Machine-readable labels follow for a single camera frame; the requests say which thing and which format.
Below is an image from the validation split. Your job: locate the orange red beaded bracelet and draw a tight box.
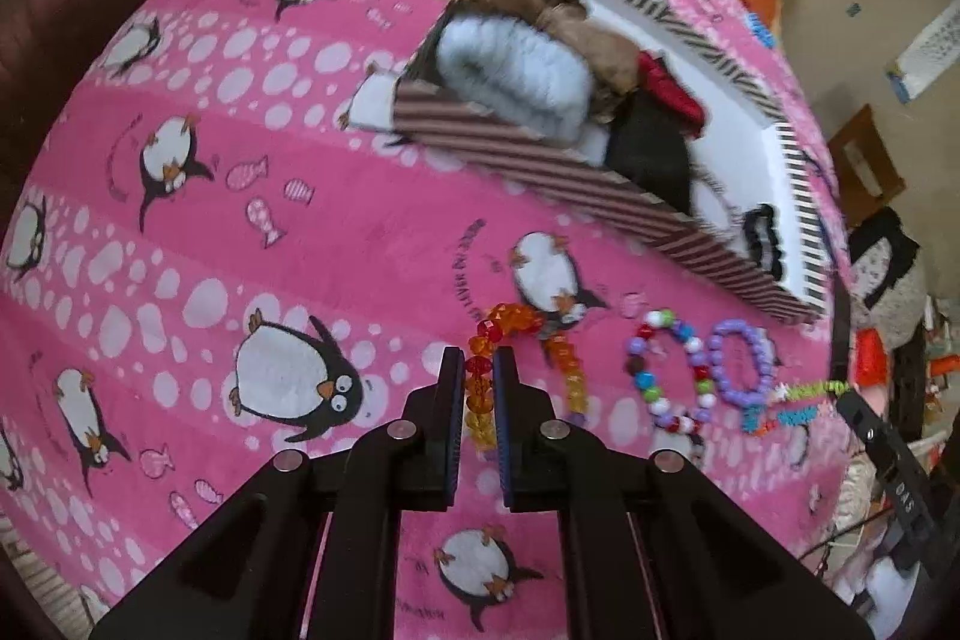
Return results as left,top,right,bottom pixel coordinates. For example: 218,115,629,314
462,300,591,453

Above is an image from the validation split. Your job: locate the black small scrunchie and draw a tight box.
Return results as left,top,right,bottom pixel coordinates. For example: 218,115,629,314
742,203,784,281

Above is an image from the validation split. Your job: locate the red satin bow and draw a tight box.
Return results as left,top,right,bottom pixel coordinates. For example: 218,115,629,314
638,50,708,138

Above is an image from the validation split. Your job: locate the beige sheer bow with bell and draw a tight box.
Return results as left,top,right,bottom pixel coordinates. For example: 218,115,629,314
466,0,641,94

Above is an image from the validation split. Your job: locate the light blue fluffy scrunchie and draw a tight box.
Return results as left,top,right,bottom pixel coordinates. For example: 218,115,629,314
434,14,594,145

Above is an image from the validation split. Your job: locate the white gloved hand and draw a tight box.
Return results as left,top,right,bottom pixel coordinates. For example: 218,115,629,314
828,458,939,640

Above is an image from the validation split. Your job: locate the pink penguin bed blanket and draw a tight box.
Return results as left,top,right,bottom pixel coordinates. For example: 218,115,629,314
2,0,796,620

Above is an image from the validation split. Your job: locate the wooden chair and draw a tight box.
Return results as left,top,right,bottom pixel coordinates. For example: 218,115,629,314
828,104,907,229

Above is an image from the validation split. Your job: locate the striped white cardboard box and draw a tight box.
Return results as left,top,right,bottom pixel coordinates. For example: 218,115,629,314
387,0,830,323

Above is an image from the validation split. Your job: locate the green spiral hair tie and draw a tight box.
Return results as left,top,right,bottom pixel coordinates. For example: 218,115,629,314
771,377,853,403

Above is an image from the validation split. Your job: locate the blue spiral hair tie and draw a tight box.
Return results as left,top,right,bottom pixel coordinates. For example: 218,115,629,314
740,402,824,435

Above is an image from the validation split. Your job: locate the multicolour beaded bracelet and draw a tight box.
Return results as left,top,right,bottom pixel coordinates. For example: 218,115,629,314
623,307,719,435

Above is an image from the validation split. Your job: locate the black flat strap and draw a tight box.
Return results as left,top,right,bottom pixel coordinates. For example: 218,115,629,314
828,271,853,387

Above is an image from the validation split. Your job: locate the purple beaded bracelet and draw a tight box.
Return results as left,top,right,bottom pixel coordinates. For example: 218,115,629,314
706,317,776,410

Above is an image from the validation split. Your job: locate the eye chart wall poster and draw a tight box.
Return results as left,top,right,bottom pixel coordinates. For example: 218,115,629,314
887,0,960,104

